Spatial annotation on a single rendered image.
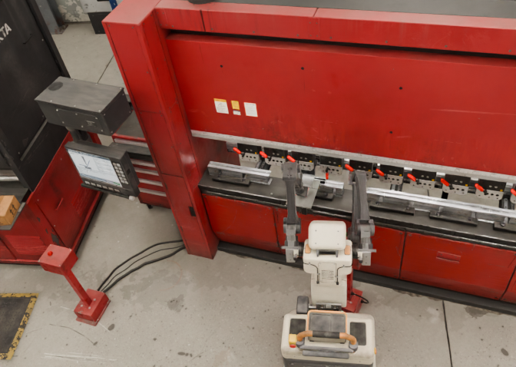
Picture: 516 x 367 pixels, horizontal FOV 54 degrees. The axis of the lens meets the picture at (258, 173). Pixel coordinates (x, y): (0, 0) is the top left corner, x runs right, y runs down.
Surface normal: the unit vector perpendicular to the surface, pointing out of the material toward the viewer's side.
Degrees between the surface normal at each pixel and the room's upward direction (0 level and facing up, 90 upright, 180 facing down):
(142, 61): 90
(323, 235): 47
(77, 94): 1
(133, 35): 90
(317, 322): 0
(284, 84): 90
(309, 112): 90
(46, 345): 0
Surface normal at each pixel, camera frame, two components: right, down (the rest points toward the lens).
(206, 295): -0.12, -0.69
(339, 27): -0.33, 0.70
